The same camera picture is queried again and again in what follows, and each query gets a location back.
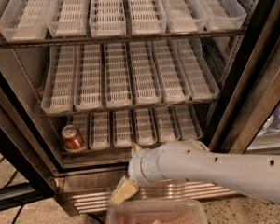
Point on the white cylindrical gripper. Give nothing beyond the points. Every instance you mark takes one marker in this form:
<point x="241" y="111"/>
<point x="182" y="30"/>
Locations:
<point x="142" y="168"/>

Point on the red coke can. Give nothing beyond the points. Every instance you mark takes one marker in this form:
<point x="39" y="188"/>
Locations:
<point x="72" y="138"/>

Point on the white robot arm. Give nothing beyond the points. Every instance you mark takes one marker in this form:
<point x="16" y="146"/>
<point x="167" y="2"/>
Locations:
<point x="256" y="176"/>

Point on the bottom shelf tray four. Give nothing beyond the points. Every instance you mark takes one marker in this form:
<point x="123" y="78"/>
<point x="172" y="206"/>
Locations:
<point x="145" y="127"/>

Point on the shelf tray four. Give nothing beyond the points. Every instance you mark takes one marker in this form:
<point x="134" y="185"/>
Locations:
<point x="145" y="127"/>
<point x="147" y="17"/>
<point x="146" y="83"/>

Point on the bottom shelf tray five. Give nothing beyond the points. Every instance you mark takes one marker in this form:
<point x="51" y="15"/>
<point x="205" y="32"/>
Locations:
<point x="166" y="125"/>

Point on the shelf tray five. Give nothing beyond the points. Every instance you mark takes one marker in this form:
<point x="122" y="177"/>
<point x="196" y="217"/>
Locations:
<point x="166" y="125"/>
<point x="174" y="87"/>
<point x="184" y="16"/>

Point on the bottom shelf tray two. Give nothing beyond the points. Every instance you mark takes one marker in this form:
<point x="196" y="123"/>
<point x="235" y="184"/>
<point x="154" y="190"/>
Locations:
<point x="99" y="131"/>

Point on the shelf tray two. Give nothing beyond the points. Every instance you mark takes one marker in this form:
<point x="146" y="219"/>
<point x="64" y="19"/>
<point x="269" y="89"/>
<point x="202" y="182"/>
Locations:
<point x="88" y="86"/>
<point x="99" y="131"/>
<point x="67" y="17"/>

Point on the bottom shelf tray one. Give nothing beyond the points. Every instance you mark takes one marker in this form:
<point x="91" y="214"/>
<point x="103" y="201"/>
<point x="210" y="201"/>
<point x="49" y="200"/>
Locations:
<point x="82" y="123"/>

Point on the shelf tray one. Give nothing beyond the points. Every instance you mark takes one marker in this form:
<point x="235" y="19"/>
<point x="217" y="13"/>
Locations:
<point x="24" y="20"/>
<point x="58" y="95"/>
<point x="82" y="123"/>

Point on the bottom shelf tray six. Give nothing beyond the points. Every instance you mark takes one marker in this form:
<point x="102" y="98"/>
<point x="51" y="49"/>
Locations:
<point x="188" y="124"/>

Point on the shelf tray six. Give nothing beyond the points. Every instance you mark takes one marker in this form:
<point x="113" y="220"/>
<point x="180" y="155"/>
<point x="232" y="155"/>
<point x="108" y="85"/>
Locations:
<point x="188" y="124"/>
<point x="223" y="14"/>
<point x="197" y="72"/>

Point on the middle shelf tray four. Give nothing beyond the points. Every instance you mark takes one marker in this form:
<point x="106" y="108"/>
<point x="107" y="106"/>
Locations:
<point x="146" y="83"/>

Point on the middle shelf tray five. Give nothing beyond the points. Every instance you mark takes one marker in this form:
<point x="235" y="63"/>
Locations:
<point x="174" y="87"/>

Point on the middle shelf tray three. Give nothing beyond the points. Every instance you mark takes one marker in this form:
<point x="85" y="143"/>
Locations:
<point x="118" y="91"/>

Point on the stainless steel fridge body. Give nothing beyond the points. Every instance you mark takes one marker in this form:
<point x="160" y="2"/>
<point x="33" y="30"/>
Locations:
<point x="245" y="64"/>

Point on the middle shelf tray one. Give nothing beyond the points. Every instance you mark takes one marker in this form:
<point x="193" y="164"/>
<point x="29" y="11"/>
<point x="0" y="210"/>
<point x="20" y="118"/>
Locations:
<point x="58" y="95"/>

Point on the middle shelf tray six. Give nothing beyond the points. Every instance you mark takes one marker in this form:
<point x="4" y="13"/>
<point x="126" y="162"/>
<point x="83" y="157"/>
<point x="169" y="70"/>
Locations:
<point x="197" y="72"/>

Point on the middle shelf tray two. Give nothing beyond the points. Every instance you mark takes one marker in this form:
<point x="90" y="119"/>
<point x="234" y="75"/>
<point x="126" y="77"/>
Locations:
<point x="88" y="86"/>

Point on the open fridge door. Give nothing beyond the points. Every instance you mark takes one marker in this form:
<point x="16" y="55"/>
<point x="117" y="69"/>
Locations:
<point x="18" y="151"/>

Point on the top shelf tray three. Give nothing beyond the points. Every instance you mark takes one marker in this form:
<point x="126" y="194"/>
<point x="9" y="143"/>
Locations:
<point x="107" y="18"/>

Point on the top shelf tray four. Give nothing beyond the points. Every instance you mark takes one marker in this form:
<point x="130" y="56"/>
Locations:
<point x="147" y="17"/>

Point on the top shelf tray five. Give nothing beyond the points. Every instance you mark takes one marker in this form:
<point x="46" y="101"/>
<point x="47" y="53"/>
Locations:
<point x="184" y="16"/>

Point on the top shelf tray two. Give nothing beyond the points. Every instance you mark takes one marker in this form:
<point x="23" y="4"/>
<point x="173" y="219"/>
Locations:
<point x="67" y="17"/>

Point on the top shelf tray six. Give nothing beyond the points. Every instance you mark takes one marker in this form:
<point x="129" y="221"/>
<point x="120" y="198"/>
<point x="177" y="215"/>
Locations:
<point x="223" y="14"/>

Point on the top shelf tray one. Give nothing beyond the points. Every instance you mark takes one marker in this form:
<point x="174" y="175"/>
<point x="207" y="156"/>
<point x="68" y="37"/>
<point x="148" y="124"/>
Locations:
<point x="24" y="20"/>

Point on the clear plastic food container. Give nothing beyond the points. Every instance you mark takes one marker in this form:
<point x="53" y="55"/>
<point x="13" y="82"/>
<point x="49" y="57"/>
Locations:
<point x="157" y="212"/>

